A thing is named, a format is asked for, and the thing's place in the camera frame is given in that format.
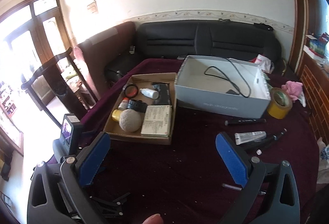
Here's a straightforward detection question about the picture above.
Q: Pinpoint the black cable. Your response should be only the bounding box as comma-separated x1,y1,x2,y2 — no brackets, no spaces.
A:
204,57,252,99

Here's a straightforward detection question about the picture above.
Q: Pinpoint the clear ballpoint pen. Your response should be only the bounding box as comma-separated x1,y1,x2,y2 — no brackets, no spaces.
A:
222,183,267,196

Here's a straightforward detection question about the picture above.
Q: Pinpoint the grey shoe box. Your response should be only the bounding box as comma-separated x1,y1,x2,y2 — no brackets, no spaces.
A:
175,55,270,119

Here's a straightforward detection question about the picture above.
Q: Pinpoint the black foil packet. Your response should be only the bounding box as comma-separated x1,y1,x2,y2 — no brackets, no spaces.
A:
151,82,171,105

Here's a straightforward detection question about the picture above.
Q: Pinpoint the wooden headboard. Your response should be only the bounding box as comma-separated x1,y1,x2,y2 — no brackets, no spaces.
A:
298,52,328,144

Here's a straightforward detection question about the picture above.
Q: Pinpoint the person left hand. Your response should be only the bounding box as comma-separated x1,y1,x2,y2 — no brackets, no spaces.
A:
142,214,164,224

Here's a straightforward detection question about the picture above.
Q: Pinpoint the pink cloth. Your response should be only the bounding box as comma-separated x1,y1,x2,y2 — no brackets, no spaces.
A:
281,81,303,102

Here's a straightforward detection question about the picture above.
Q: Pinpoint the red white plastic bag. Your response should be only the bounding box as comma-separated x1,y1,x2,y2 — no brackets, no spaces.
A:
251,55,275,74

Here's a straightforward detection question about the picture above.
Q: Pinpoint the white medicine carton box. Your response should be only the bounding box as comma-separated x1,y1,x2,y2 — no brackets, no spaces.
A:
140,105,172,137

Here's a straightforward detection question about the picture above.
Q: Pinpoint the white dropper bottle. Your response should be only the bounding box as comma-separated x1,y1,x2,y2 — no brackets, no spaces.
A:
139,89,160,100

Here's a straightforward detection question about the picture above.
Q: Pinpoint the orange capped small tube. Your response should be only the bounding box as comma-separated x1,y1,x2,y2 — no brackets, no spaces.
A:
118,97,129,111

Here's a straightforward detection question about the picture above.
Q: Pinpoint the dark wooden chair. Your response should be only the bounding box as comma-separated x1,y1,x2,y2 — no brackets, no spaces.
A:
21,47,98,127

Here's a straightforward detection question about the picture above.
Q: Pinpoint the black marker teal cap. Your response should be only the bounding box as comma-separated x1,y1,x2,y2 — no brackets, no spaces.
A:
241,129,287,150

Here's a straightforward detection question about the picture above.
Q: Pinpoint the black marker pen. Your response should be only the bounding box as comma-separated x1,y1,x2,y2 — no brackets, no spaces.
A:
224,119,266,126

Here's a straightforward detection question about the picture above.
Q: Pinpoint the yellow packing tape roll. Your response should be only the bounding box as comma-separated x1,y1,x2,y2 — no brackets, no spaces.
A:
266,87,293,120

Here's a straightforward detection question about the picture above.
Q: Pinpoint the black electrical tape roll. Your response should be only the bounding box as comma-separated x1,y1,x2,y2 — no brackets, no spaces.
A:
122,83,139,99

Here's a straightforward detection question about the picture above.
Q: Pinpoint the black leather sofa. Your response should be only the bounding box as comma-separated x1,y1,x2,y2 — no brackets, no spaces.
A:
104,19,284,85

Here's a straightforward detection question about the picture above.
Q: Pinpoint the white fluffy ball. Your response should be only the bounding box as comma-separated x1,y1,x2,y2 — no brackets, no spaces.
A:
119,109,142,133

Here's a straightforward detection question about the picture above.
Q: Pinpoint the silver tube of cream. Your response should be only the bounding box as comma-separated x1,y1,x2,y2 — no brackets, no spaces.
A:
235,131,266,145

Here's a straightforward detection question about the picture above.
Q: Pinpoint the black plastic spool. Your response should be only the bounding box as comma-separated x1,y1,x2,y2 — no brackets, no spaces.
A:
127,99,148,113

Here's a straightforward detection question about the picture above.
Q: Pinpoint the black charger adapter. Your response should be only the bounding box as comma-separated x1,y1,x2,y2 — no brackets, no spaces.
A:
226,89,240,95

